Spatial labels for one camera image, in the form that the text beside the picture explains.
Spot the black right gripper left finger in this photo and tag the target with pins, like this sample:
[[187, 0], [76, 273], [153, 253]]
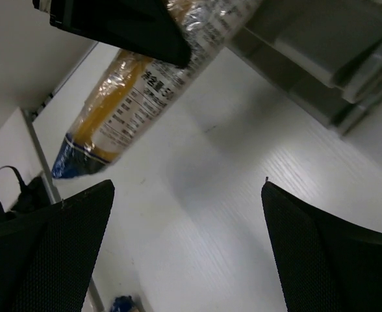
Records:
[[47, 256]]

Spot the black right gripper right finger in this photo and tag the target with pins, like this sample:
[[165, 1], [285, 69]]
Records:
[[324, 263]]

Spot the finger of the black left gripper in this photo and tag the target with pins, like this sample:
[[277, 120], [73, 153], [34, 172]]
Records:
[[145, 26]]

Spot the spaghetti bag blue yellow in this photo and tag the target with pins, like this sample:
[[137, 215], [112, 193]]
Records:
[[124, 304], [135, 90]]

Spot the grey stacked tray shelf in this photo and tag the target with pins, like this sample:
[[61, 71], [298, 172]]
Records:
[[326, 56]]

